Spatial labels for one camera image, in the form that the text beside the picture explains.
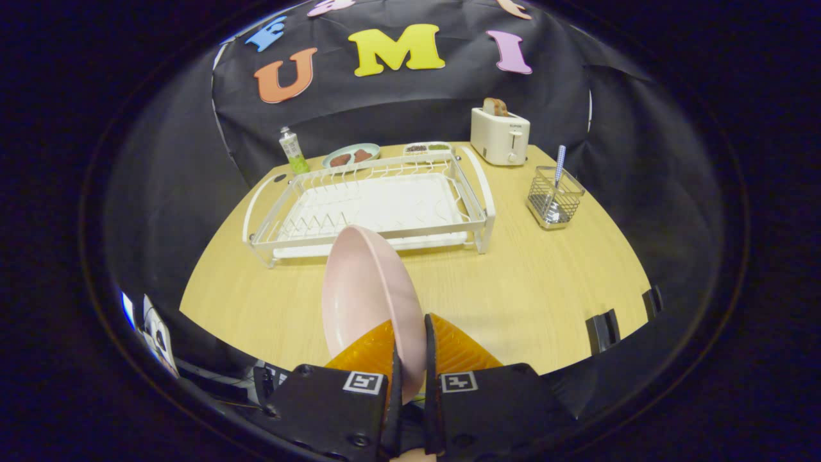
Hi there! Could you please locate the green liquid bottle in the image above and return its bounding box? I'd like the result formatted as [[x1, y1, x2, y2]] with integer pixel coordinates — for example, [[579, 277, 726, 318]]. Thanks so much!
[[279, 126, 310, 175]]

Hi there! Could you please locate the white wire dish rack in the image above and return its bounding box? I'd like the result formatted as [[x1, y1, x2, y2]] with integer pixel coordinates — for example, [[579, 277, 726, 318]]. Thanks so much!
[[242, 146, 496, 268]]

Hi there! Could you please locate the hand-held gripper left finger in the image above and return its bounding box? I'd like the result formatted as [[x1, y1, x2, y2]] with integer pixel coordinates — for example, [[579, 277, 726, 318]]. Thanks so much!
[[257, 319, 405, 462]]

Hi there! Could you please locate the black backdrop cloth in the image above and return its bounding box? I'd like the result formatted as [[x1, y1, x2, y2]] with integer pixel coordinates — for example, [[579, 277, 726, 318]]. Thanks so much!
[[106, 0, 732, 418]]

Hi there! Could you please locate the metal wire basket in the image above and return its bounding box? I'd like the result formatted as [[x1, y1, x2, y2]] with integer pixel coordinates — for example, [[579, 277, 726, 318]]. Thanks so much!
[[526, 166, 586, 230]]

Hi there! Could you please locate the pink plate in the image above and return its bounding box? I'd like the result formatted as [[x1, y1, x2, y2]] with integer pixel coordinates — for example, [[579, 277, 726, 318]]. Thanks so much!
[[321, 225, 427, 405]]

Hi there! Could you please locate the white toaster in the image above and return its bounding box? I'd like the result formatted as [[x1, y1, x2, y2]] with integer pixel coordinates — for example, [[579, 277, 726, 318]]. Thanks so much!
[[470, 107, 531, 167]]

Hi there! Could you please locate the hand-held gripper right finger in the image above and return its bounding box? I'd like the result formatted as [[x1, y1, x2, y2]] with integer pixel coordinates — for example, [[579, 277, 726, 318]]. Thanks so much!
[[422, 312, 575, 462]]

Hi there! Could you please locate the white divided seed tray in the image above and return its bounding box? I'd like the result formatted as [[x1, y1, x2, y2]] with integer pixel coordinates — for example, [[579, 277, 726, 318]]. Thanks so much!
[[403, 141, 453, 157]]

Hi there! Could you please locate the blue checked handle spoon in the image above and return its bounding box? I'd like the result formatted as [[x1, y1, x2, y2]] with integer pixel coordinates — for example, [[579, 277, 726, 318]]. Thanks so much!
[[550, 145, 568, 219]]

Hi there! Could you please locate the light green plate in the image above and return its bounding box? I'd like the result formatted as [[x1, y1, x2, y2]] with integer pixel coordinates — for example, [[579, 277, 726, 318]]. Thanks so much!
[[322, 142, 381, 169]]

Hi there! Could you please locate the white plastic drip tray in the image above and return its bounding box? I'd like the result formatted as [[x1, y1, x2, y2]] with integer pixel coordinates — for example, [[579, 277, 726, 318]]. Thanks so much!
[[273, 172, 472, 259]]

